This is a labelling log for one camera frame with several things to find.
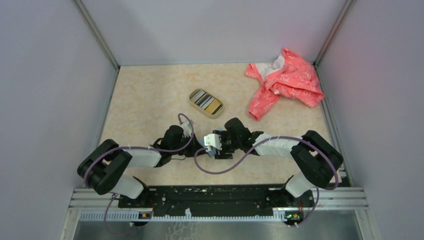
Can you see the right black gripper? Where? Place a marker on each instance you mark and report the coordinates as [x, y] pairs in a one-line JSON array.
[[223, 153]]

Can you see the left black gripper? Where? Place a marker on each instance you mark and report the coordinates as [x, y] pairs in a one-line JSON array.
[[195, 146]]

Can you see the beige card holder wallet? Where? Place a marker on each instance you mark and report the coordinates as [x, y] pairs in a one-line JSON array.
[[211, 151]]

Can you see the beige tray of cards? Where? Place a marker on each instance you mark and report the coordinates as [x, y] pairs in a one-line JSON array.
[[206, 103]]

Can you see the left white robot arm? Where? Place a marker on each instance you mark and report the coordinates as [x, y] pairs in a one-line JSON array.
[[103, 170]]

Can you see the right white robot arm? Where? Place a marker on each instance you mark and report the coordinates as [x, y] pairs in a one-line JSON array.
[[317, 159]]

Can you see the pink crumpled cloth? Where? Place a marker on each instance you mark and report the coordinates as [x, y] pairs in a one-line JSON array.
[[290, 76]]

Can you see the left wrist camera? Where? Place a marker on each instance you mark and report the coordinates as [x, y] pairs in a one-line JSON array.
[[187, 127]]

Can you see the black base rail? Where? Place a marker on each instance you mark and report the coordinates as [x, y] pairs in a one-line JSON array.
[[246, 200]]

